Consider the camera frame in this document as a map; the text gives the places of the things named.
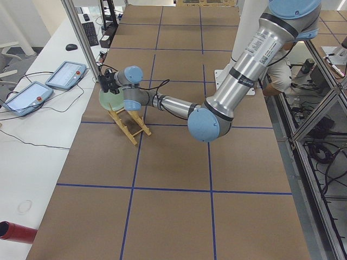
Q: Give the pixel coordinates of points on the aluminium frame post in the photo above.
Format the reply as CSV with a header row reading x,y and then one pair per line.
x,y
81,36

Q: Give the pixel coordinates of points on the far teach pendant tablet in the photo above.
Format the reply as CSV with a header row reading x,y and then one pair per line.
x,y
67,75

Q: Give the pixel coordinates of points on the person in beige clothes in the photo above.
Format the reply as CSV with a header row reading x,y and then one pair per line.
x,y
280,72

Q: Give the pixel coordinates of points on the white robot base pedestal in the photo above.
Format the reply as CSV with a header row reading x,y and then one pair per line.
x,y
248,26

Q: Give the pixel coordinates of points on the black keyboard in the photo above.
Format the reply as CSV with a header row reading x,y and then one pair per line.
x,y
90,33

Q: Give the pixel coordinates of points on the red cylinder tube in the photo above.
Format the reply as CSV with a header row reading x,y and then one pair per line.
x,y
17,233

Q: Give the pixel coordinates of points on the near teach pendant tablet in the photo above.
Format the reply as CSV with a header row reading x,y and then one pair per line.
x,y
29,99

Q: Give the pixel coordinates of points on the aluminium frame rail right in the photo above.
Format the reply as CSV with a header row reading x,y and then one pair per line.
x,y
313,116

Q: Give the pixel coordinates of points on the teach pendant tablet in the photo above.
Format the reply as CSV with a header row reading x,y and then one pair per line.
x,y
67,75
29,99

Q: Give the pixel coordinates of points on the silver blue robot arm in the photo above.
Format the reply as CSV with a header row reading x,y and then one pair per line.
x,y
280,22

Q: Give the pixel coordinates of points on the white desk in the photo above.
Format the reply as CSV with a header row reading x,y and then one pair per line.
x,y
34,147

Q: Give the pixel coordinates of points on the light green plate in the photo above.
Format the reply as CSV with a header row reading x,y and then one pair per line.
x,y
110,101

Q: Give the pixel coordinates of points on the wooden dish rack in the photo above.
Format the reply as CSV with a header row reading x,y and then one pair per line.
x,y
129,122

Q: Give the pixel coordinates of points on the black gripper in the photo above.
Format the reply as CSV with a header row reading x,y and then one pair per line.
x,y
111,81

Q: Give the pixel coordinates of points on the black computer mouse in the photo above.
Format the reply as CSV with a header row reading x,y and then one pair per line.
x,y
70,47

